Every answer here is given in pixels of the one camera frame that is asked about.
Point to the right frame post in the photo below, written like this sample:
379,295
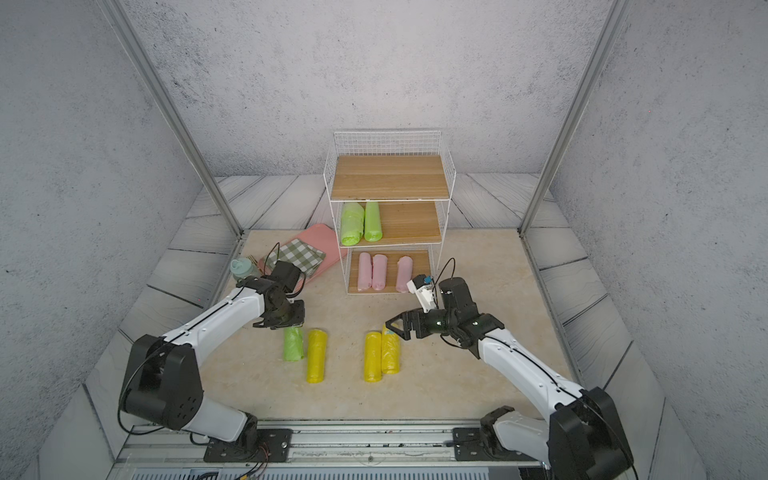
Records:
599,56

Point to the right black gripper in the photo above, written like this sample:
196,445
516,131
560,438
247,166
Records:
414,324

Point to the pink bag roll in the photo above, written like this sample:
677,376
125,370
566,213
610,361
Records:
404,274
364,277
379,272

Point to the frame post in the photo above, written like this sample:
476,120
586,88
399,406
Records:
118,19
599,56

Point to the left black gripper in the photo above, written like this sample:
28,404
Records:
285,312

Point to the yellow bag roll labelled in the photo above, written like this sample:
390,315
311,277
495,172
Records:
391,351

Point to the white wire wooden shelf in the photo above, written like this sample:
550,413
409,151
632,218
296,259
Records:
411,175

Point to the pink cutting board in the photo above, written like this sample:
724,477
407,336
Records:
321,237

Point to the mint green jar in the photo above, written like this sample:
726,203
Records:
243,267

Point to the green checkered cloth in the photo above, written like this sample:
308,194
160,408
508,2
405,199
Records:
299,253

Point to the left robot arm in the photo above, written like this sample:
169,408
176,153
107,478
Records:
163,385

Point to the bright green bag roll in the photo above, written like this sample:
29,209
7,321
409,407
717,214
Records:
293,345

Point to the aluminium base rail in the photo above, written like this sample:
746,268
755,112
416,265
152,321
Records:
411,449

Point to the left frame post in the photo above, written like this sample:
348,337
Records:
118,19

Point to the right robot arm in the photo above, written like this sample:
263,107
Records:
578,435

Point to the light green bag roll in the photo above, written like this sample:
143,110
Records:
352,224

